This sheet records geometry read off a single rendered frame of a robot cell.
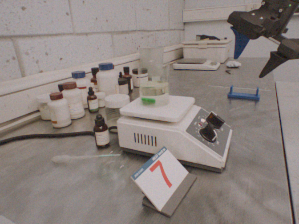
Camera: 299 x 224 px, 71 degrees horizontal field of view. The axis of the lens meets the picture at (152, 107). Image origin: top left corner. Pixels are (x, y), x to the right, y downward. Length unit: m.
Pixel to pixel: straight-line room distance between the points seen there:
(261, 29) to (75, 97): 0.47
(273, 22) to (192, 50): 1.11
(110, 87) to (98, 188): 0.42
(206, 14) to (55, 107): 1.48
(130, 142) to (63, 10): 0.57
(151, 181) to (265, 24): 0.33
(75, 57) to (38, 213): 0.61
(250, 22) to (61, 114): 0.47
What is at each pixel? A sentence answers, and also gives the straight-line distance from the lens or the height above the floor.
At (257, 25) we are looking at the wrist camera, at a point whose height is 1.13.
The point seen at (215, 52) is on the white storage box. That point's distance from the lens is 1.49.
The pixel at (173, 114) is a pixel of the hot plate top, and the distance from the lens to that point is 0.36.
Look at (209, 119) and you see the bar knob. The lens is 0.43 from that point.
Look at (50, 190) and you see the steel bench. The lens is 0.38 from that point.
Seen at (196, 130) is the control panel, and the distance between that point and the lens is 0.38.
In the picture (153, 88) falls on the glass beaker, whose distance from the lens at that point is 0.38.
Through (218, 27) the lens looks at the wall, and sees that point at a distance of 1.85.
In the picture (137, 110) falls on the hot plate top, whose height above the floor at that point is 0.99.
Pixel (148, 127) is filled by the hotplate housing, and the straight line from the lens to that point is 0.37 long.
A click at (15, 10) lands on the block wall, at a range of 0.74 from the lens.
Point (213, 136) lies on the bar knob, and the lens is 0.36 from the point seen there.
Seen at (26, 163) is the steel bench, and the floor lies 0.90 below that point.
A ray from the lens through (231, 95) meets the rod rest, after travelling 0.76.
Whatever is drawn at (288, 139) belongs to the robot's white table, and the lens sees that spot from 0.52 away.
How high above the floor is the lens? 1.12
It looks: 20 degrees down
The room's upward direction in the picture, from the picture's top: 3 degrees counter-clockwise
